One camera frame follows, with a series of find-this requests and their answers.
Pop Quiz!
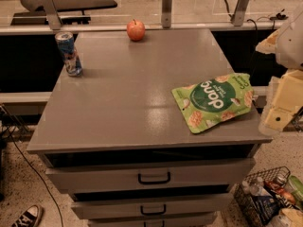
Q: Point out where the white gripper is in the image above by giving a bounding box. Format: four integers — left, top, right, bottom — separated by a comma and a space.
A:
256, 6, 303, 136

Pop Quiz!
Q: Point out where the green rice chip bag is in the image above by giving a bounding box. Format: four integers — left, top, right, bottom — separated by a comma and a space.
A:
171, 73, 254, 134

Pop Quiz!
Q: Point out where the red apple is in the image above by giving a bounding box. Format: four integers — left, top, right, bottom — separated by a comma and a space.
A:
127, 19, 145, 42

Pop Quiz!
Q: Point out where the green bottle in basket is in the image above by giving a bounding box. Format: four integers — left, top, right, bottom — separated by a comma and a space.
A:
286, 175, 303, 201

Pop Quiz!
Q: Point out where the red snack packet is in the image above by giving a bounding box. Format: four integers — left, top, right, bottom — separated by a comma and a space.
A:
264, 181, 295, 204

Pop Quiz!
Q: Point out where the clear water bottle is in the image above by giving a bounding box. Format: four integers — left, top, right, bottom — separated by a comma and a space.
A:
249, 177, 279, 223

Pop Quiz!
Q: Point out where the grey drawer cabinet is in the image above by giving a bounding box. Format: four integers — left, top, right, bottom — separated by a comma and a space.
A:
27, 29, 266, 227

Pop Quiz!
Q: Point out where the blue drink can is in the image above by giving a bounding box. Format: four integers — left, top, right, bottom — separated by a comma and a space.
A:
55, 32, 82, 77

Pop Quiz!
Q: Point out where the black white sneaker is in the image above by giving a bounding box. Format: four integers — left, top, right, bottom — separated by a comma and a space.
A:
11, 204, 44, 227

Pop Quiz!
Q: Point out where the right metal bracket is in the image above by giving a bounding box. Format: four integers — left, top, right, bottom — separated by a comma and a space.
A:
231, 0, 250, 26

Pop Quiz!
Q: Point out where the metal bracket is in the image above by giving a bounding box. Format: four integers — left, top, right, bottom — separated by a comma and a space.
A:
161, 0, 172, 28
41, 0, 62, 30
231, 0, 250, 26

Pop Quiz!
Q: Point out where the black wire basket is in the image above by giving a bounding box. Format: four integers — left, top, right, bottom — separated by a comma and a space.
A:
234, 166, 290, 227

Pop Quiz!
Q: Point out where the middle metal bracket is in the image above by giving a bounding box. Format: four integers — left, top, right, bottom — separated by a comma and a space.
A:
161, 0, 172, 28

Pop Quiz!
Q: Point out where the black top drawer handle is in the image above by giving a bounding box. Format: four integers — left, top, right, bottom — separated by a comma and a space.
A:
137, 172, 171, 185

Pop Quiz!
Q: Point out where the black drawer handle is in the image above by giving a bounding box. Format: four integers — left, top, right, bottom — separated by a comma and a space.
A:
140, 204, 167, 216
137, 172, 171, 185
143, 220, 165, 227

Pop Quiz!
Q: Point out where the black bottom drawer handle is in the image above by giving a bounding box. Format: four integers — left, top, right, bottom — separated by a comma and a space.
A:
143, 220, 165, 227

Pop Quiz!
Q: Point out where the black middle drawer handle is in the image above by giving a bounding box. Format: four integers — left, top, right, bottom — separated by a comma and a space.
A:
140, 204, 167, 216

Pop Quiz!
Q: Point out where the left metal bracket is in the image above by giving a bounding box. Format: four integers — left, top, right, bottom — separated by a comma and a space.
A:
41, 0, 62, 30

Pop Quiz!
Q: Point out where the black floor cable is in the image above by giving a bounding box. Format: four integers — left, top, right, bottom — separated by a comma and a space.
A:
0, 123, 65, 227

